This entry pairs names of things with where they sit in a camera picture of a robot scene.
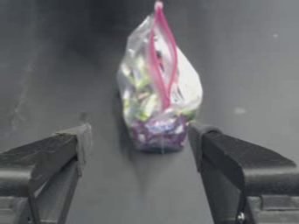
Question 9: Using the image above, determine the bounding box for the clear bag with pink zip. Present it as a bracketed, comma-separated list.
[116, 0, 204, 154]

